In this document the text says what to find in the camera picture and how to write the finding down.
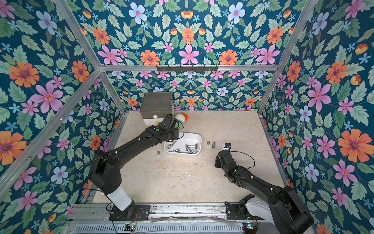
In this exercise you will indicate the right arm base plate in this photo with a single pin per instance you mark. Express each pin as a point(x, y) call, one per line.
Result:
point(235, 211)

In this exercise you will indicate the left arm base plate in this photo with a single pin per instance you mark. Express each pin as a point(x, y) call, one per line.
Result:
point(138, 212)

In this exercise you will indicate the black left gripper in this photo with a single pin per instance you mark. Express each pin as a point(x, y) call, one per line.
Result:
point(176, 137)

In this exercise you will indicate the aluminium front rail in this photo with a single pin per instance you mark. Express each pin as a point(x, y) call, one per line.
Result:
point(164, 218)

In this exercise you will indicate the black wall hook rail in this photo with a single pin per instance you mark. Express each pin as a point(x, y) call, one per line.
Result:
point(186, 68)

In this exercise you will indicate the grey white yellow drawer box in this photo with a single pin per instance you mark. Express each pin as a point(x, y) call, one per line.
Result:
point(156, 106)

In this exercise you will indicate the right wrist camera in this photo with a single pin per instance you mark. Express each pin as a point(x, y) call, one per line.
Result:
point(227, 146)

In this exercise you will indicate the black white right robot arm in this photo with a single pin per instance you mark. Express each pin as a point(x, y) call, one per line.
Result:
point(280, 206)

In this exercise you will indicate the sockets pile in tray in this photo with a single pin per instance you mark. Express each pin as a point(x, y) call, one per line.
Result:
point(188, 147)

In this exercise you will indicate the white orange ball toy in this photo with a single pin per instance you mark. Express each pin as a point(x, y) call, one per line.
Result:
point(182, 117)

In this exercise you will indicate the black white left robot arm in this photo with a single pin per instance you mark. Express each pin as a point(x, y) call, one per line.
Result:
point(105, 169)

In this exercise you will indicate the white plastic storage tray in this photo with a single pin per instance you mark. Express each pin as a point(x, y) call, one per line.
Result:
point(186, 136)

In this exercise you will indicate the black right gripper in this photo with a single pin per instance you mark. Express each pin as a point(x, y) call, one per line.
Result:
point(220, 159)

